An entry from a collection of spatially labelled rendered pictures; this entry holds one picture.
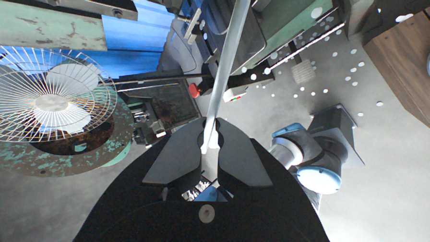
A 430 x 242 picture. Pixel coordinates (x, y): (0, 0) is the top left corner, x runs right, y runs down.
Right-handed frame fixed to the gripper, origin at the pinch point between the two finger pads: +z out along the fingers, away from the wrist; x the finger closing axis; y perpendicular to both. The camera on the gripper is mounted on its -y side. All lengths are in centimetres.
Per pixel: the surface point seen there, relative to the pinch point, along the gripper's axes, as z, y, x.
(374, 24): 63, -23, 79
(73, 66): 58, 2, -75
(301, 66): 69, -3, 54
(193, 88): 50, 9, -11
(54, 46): 19.1, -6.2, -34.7
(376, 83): 56, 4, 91
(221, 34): 34.4, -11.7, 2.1
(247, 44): 27.5, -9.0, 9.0
